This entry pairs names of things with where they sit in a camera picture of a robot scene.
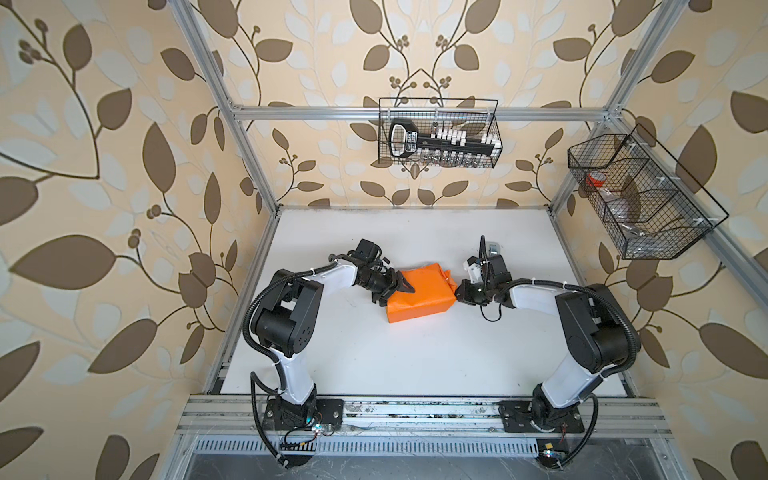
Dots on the black wire basket back wall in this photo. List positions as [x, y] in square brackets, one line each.
[475, 116]

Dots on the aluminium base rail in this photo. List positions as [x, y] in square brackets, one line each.
[618, 418]

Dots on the grey tape dispenser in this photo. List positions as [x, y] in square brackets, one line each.
[493, 248]

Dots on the black wire basket right wall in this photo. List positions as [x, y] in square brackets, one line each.
[670, 208]

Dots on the black wire basket wall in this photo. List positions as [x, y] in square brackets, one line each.
[670, 208]
[475, 116]

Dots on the aluminium frame post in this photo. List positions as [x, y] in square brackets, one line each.
[192, 32]

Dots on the orange wrapping paper sheet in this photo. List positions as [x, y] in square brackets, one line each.
[434, 293]

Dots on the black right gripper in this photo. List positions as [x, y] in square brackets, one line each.
[463, 295]

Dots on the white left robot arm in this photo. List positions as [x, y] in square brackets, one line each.
[281, 319]

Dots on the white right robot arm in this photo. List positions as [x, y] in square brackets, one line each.
[600, 339]

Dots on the black white tool in basket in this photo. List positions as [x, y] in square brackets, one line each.
[404, 139]

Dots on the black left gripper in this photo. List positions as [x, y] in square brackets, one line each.
[394, 285]

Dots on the red capped clear bottle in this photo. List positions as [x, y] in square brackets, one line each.
[613, 208]

